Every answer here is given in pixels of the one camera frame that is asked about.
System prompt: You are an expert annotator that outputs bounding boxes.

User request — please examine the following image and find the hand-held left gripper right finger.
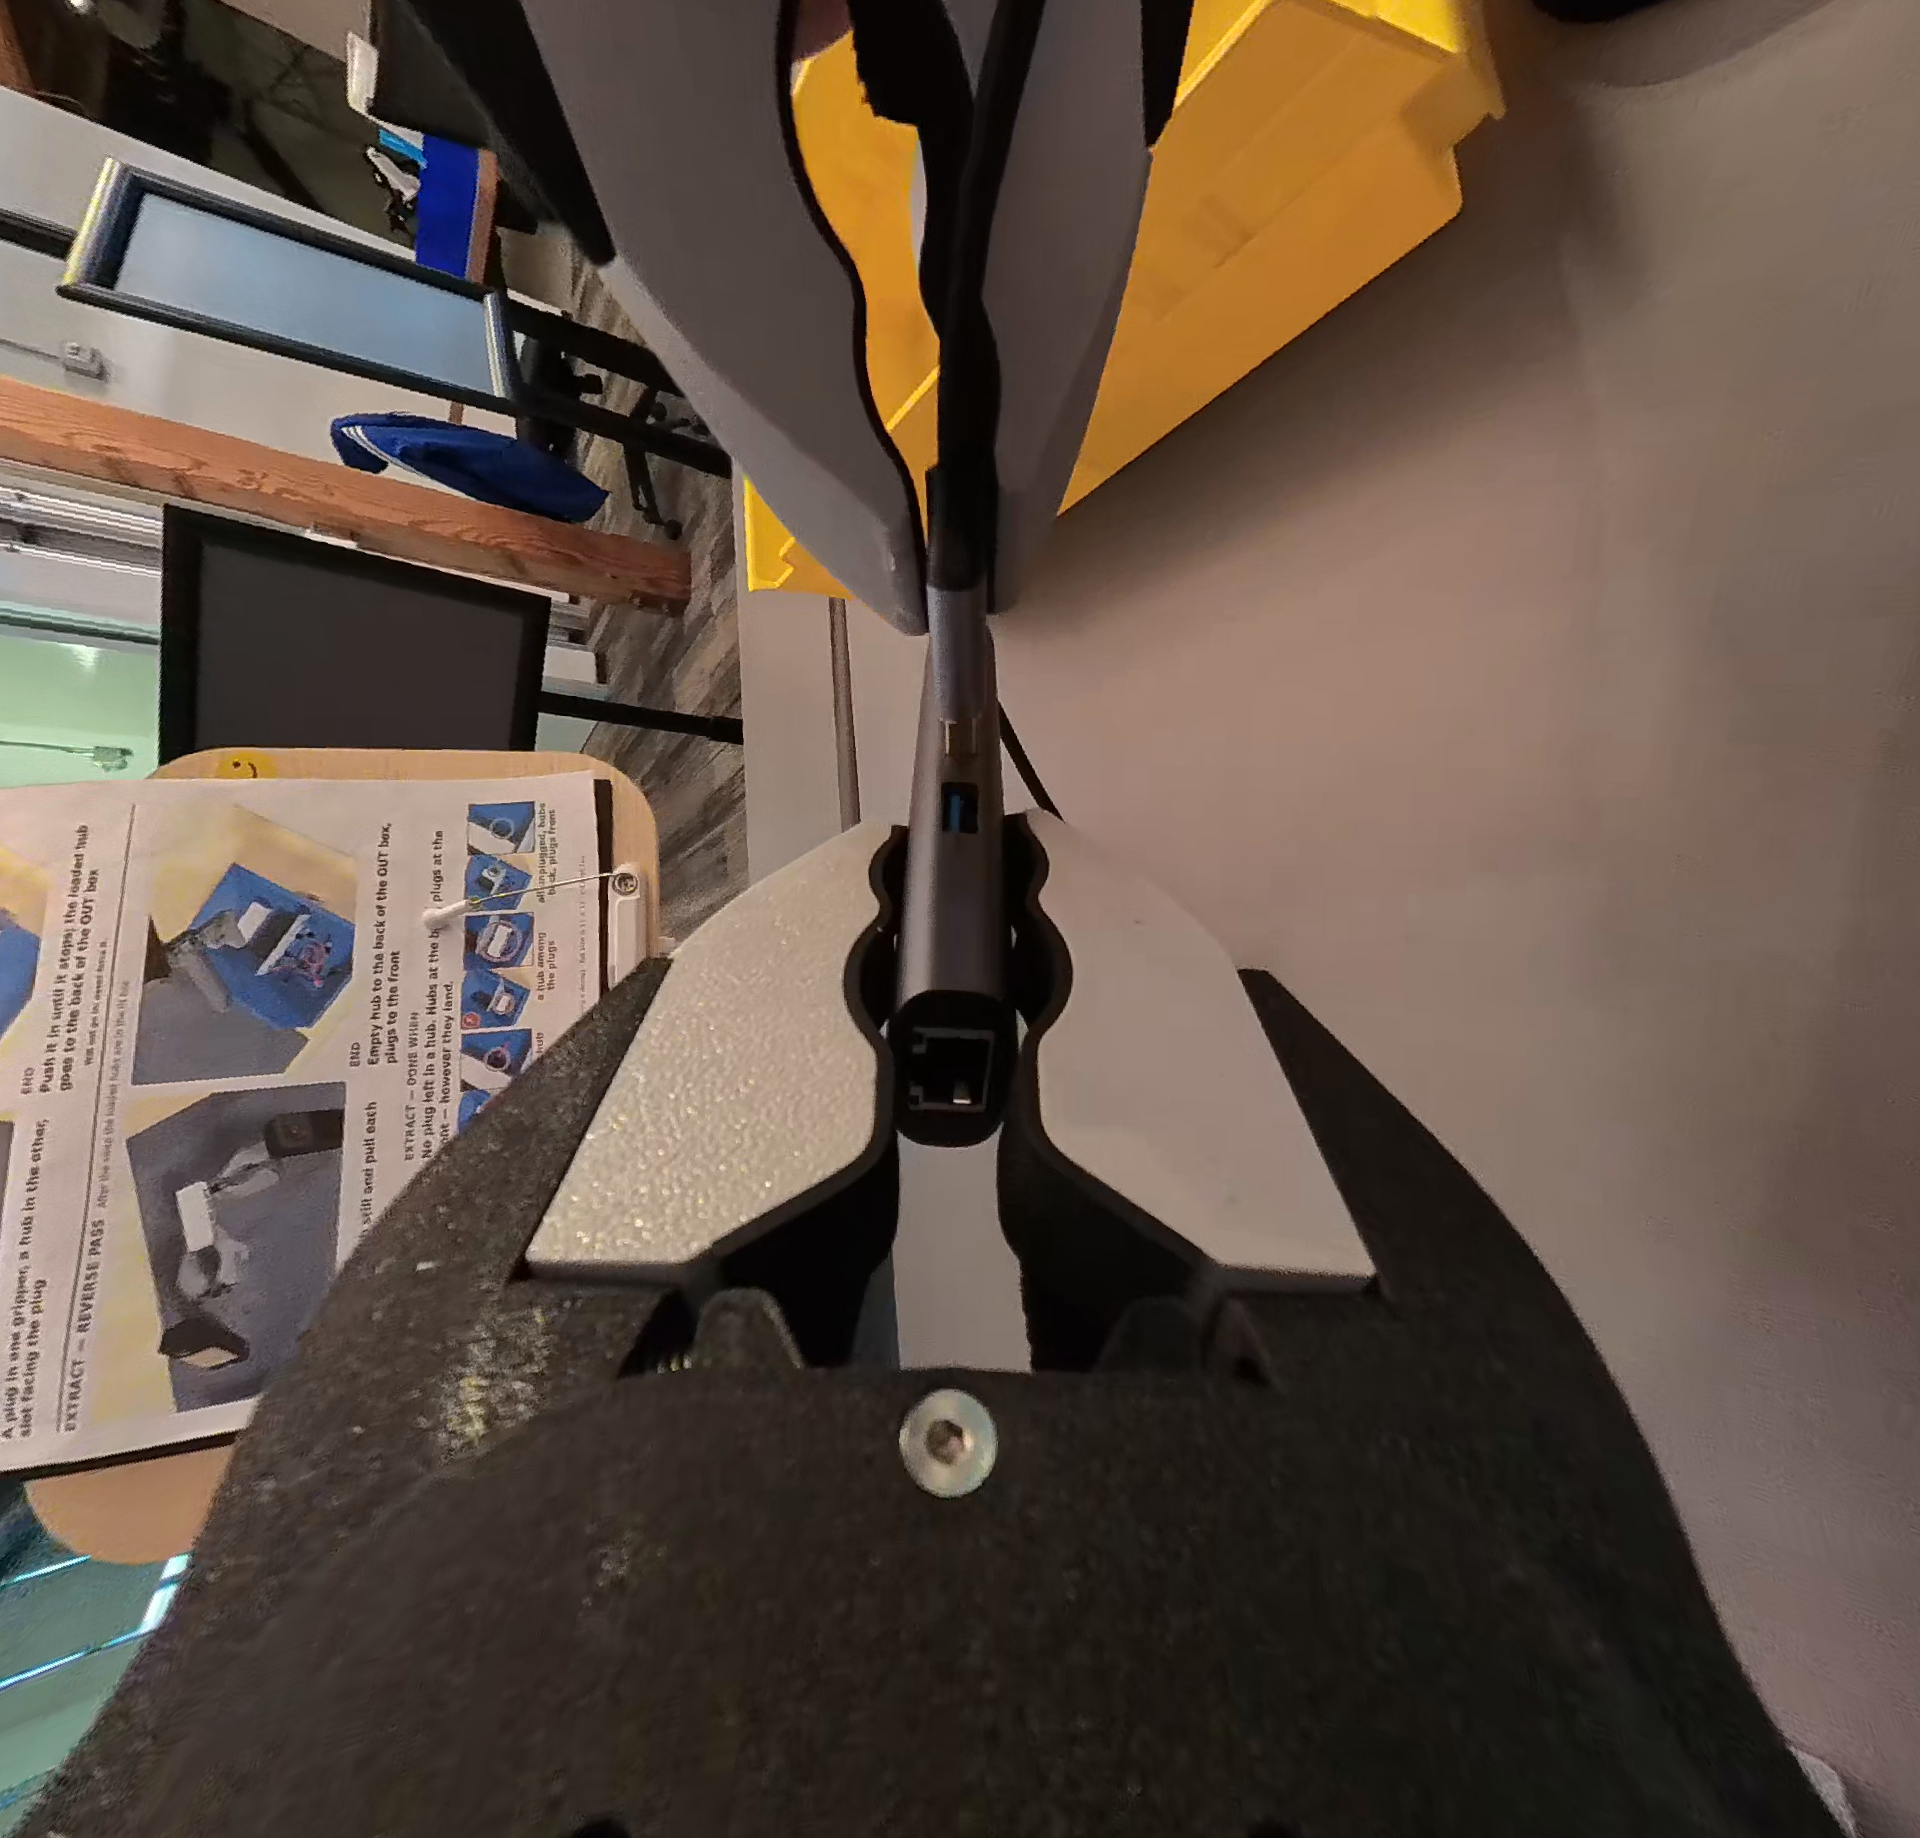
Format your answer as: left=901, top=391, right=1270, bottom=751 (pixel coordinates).
left=1001, top=806, right=1378, bottom=1322

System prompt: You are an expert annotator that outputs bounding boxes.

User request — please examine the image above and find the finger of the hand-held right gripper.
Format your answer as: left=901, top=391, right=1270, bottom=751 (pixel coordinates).
left=491, top=0, right=929, bottom=636
left=982, top=0, right=1160, bottom=613

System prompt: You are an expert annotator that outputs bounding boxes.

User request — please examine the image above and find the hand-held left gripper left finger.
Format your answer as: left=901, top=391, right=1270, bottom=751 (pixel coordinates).
left=526, top=820, right=904, bottom=1314

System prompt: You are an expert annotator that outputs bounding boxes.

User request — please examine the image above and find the yellow plastic bin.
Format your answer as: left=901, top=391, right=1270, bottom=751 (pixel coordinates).
left=741, top=0, right=1505, bottom=602

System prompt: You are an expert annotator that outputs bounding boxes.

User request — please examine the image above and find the grey slim USB hub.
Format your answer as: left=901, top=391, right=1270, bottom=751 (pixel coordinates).
left=883, top=692, right=1025, bottom=1156

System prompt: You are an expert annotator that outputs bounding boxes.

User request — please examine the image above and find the black USB cable grey plug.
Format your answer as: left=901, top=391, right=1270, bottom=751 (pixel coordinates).
left=917, top=0, right=1069, bottom=763

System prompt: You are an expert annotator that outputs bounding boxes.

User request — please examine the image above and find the short black plug cable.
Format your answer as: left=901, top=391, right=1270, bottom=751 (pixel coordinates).
left=991, top=700, right=1069, bottom=823

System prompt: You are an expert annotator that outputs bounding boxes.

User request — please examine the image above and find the blue plastic crate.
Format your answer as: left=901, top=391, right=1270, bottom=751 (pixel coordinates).
left=364, top=129, right=499, bottom=284

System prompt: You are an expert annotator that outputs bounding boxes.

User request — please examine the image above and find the screen on black stand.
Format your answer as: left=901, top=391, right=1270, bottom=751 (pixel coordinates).
left=55, top=157, right=526, bottom=425

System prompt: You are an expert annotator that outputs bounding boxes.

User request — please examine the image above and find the blue jacket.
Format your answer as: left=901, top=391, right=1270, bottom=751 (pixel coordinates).
left=331, top=413, right=612, bottom=530

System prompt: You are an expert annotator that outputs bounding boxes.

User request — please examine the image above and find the dark metal bar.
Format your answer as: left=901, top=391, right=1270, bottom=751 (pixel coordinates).
left=828, top=594, right=862, bottom=835

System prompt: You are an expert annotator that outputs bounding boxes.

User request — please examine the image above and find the printed instruction poster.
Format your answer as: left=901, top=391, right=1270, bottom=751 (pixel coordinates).
left=0, top=775, right=621, bottom=1479

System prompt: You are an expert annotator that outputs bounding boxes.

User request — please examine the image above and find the black framed screen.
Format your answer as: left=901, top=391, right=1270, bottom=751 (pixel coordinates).
left=156, top=501, right=549, bottom=785

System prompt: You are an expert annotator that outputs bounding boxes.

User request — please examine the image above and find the wooden support post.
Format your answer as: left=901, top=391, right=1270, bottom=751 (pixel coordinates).
left=0, top=375, right=692, bottom=613

